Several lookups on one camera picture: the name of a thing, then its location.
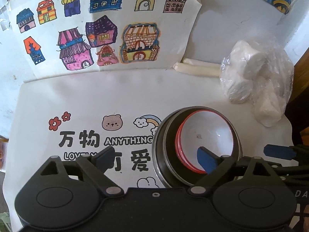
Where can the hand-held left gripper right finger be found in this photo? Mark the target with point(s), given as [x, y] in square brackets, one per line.
[205, 160]

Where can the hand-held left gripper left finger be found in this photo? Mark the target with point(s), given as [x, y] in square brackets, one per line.
[105, 156]

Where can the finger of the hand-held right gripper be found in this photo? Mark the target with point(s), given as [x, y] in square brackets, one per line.
[280, 151]

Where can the deep steel bowl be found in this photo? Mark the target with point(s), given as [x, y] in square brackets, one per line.
[169, 149]

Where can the white printed cloth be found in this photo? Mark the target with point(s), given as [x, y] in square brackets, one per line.
[79, 101]

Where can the clear plastic bag of white lumps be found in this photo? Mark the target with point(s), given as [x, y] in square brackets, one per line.
[260, 77]

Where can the white candle stick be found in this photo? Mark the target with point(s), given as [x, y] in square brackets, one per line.
[198, 69]
[190, 60]

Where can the bag of red yellow snacks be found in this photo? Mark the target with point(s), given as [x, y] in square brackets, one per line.
[2, 154]

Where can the coloured houses drawing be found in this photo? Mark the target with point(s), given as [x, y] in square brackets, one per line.
[108, 29]

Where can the curved wooden frame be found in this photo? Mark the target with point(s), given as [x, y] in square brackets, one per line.
[301, 82]

